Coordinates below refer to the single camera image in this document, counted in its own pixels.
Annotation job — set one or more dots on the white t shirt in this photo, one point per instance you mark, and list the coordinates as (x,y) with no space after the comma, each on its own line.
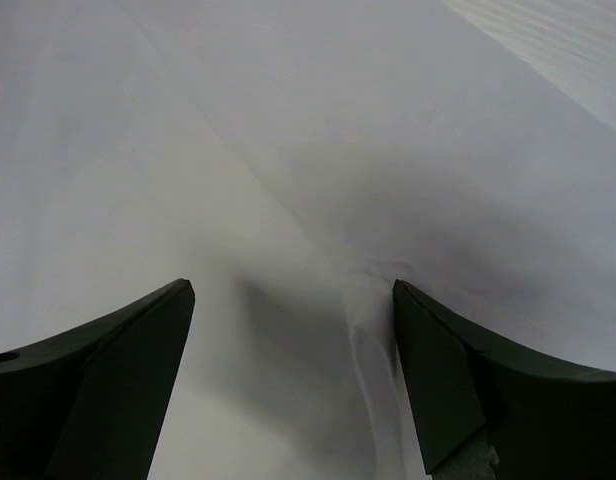
(292,159)

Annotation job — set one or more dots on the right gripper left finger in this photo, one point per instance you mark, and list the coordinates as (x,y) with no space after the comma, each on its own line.
(89,403)

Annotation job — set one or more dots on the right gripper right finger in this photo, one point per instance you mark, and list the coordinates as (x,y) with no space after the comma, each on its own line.
(486,407)

